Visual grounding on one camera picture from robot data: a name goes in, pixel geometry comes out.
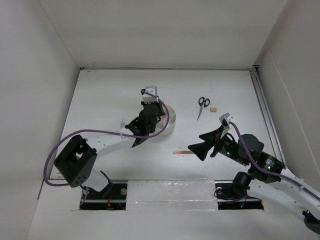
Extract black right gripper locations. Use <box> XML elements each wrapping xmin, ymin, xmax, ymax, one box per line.
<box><xmin>186</xmin><ymin>124</ymin><xmax>249</xmax><ymax>166</ymax></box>

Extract brown capped pen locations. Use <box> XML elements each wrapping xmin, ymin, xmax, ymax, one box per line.
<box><xmin>173</xmin><ymin>150</ymin><xmax>194</xmax><ymax>155</ymax></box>

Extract small yellow eraser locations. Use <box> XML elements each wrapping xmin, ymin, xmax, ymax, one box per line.
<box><xmin>210</xmin><ymin>107</ymin><xmax>217</xmax><ymax>113</ymax></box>

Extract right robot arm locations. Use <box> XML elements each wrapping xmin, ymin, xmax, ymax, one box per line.
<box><xmin>187</xmin><ymin>125</ymin><xmax>320</xmax><ymax>234</ymax></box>

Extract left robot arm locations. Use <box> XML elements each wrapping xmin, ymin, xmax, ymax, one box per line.
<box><xmin>54</xmin><ymin>100</ymin><xmax>168</xmax><ymax>199</ymax></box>

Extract white round divided organizer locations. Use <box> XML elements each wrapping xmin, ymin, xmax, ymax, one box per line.
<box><xmin>156</xmin><ymin>105</ymin><xmax>177</xmax><ymax>136</ymax></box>

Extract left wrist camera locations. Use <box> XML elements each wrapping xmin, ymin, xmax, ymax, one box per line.
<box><xmin>140</xmin><ymin>85</ymin><xmax>159</xmax><ymax>104</ymax></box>

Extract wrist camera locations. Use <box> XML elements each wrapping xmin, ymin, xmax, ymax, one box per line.
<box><xmin>140</xmin><ymin>85</ymin><xmax>159</xmax><ymax>104</ymax></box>
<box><xmin>219</xmin><ymin>112</ymin><xmax>233</xmax><ymax>139</ymax></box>

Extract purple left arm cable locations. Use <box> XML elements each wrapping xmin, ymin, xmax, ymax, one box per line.
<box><xmin>44</xmin><ymin>90</ymin><xmax>170</xmax><ymax>187</ymax></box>

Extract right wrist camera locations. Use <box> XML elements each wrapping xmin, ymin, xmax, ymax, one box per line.
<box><xmin>219</xmin><ymin>112</ymin><xmax>233</xmax><ymax>139</ymax></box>

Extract black handled scissors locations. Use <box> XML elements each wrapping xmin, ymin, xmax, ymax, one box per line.
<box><xmin>197</xmin><ymin>96</ymin><xmax>211</xmax><ymax>120</ymax></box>

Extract front mounting rail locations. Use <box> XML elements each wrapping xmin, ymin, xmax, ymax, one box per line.
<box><xmin>79</xmin><ymin>180</ymin><xmax>264</xmax><ymax>212</ymax></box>

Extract aluminium rail at right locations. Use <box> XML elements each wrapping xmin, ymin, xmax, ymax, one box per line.
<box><xmin>248</xmin><ymin>65</ymin><xmax>286</xmax><ymax>165</ymax></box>

